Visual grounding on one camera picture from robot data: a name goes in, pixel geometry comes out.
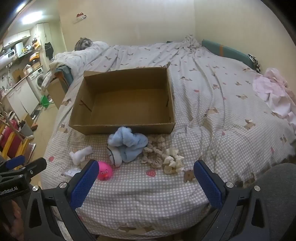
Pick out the white kitchen counter cabinet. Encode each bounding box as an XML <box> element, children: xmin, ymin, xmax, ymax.
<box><xmin>5</xmin><ymin>80</ymin><xmax>40</xmax><ymax>120</ymax></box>

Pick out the teal pillow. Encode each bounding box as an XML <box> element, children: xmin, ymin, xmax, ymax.
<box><xmin>201</xmin><ymin>39</ymin><xmax>257</xmax><ymax>70</ymax></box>

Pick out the pink rubber duck toy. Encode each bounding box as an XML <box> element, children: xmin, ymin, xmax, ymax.
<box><xmin>97</xmin><ymin>161</ymin><xmax>114</xmax><ymax>181</ymax></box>

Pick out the beige patterned knit cloth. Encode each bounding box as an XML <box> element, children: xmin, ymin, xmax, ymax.
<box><xmin>141</xmin><ymin>135</ymin><xmax>167</xmax><ymax>168</ymax></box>

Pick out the brown cardboard box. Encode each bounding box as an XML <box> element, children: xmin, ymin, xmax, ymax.
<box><xmin>68</xmin><ymin>64</ymin><xmax>176</xmax><ymax>135</ymax></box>

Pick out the cream ruffled cloth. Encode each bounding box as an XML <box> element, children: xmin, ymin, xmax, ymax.
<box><xmin>162</xmin><ymin>147</ymin><xmax>185</xmax><ymax>174</ymax></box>

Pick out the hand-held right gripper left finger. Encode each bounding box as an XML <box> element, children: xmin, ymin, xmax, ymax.
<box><xmin>23</xmin><ymin>159</ymin><xmax>100</xmax><ymax>241</ymax></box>

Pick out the white crumpled paper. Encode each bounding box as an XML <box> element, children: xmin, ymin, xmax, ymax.
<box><xmin>63</xmin><ymin>168</ymin><xmax>82</xmax><ymax>178</ymax></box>

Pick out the person's grey trouser leg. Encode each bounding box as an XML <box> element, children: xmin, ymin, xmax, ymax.
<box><xmin>259</xmin><ymin>163</ymin><xmax>296</xmax><ymax>241</ymax></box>

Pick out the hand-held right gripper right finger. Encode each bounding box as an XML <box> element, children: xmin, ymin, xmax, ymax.
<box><xmin>193</xmin><ymin>159</ymin><xmax>271</xmax><ymax>241</ymax></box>

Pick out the grey bin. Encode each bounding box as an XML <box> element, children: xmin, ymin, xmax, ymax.
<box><xmin>18</xmin><ymin>122</ymin><xmax>34</xmax><ymax>139</ymax></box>

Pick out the white washing machine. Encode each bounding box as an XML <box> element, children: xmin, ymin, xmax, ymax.
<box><xmin>28</xmin><ymin>67</ymin><xmax>48</xmax><ymax>93</ymax></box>

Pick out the white kitchen appliance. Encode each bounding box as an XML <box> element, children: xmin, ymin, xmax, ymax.
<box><xmin>3</xmin><ymin>49</ymin><xmax>18</xmax><ymax>59</ymax></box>

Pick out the pale pink cloth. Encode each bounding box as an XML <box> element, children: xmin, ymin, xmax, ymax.
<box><xmin>252</xmin><ymin>68</ymin><xmax>296</xmax><ymax>127</ymax></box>

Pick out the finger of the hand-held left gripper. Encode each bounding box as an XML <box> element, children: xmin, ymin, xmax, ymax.
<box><xmin>0</xmin><ymin>155</ymin><xmax>26</xmax><ymax>173</ymax></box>
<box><xmin>13</xmin><ymin>157</ymin><xmax>48</xmax><ymax>180</ymax></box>

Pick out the green dustpan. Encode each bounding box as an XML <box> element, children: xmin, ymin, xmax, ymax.
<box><xmin>40</xmin><ymin>94</ymin><xmax>53</xmax><ymax>108</ymax></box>

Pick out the light blue soft cloth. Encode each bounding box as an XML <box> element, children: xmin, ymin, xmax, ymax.
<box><xmin>108</xmin><ymin>126</ymin><xmax>149</xmax><ymax>163</ymax></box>

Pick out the pink suitcase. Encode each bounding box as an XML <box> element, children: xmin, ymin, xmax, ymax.
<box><xmin>0</xmin><ymin>119</ymin><xmax>22</xmax><ymax>154</ymax></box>

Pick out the black white patterned cloth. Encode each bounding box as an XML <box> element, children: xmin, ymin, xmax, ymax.
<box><xmin>248</xmin><ymin>54</ymin><xmax>261</xmax><ymax>74</ymax></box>

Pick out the small white knotted sock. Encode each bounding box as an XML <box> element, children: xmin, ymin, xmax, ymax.
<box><xmin>69</xmin><ymin>146</ymin><xmax>93</xmax><ymax>165</ymax></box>

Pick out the printed checked blanket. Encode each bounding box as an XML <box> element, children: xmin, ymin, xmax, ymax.
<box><xmin>40</xmin><ymin>35</ymin><xmax>296</xmax><ymax>239</ymax></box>

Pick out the white sock with dark trim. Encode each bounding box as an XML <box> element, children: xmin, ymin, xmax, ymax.
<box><xmin>106</xmin><ymin>144</ymin><xmax>124</xmax><ymax>168</ymax></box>

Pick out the black hanging garment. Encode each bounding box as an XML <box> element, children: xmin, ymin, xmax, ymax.
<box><xmin>44</xmin><ymin>42</ymin><xmax>55</xmax><ymax>59</ymax></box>

